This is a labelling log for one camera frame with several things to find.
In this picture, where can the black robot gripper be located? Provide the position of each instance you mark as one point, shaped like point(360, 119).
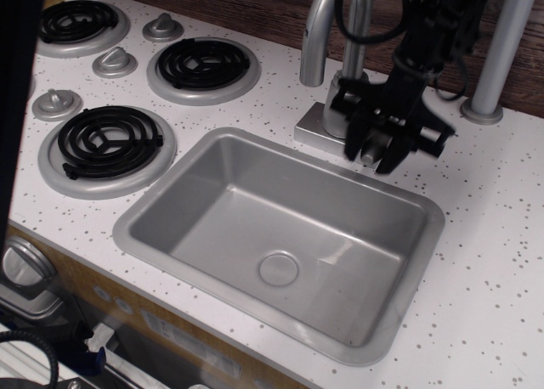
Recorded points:
point(396, 108)

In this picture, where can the silver faucet lever handle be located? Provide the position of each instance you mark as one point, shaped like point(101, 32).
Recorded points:
point(374, 148)

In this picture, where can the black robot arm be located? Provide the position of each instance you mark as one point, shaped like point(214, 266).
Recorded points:
point(434, 33)

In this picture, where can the grey vertical support pole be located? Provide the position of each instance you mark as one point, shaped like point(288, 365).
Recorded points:
point(484, 107)

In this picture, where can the grey plastic sink basin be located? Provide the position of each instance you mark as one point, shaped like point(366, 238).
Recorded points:
point(327, 256)

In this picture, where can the black coil burner middle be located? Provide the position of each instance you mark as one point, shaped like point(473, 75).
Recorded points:
point(203, 71)

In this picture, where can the black coil burner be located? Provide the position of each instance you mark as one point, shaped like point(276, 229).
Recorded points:
point(203, 71)
point(106, 152)
point(78, 28)

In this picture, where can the grey stove knob back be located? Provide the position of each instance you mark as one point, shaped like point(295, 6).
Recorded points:
point(162, 29)

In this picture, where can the grey stove knob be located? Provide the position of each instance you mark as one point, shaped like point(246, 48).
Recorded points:
point(116, 63)
point(162, 29)
point(56, 105)

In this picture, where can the grey stove knob middle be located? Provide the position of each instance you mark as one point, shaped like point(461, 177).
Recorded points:
point(116, 63)

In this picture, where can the black coil burner front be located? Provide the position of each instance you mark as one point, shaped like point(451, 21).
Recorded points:
point(106, 152)

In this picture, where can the black coil burner back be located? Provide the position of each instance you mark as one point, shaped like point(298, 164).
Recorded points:
point(78, 28)

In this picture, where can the grey stove knob front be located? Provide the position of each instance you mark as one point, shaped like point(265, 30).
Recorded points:
point(56, 105)

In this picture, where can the grey oven dial knob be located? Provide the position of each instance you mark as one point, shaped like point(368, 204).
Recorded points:
point(25, 269)

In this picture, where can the dark blurred foreground object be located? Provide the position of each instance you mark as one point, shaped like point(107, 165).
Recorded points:
point(19, 25)

